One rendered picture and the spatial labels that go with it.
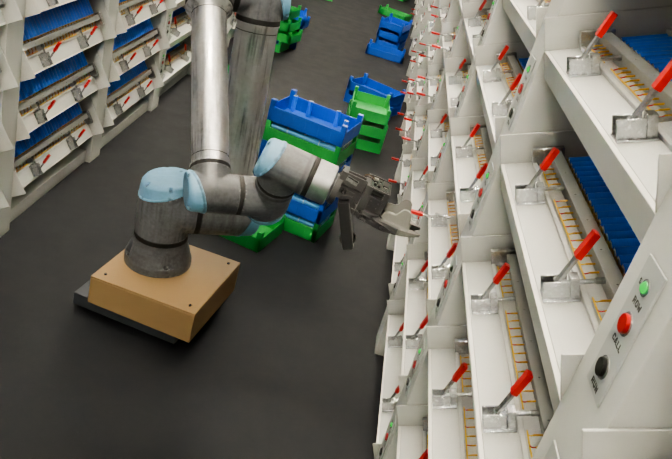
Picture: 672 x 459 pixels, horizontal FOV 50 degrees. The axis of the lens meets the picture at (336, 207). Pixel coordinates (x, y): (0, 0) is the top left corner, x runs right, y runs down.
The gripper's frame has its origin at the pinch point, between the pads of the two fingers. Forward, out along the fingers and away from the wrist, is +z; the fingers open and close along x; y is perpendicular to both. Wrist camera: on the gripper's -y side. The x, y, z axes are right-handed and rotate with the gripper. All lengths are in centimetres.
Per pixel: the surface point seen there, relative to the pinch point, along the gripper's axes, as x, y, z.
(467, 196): -1.1, 13.2, 6.2
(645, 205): -85, 49, -1
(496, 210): -27.5, 22.5, 5.4
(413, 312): 14.2, -26.3, 12.8
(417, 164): 112, -24, 11
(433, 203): 40.1, -7.5, 9.1
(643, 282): -93, 46, -1
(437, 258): 8.3, -7.1, 9.7
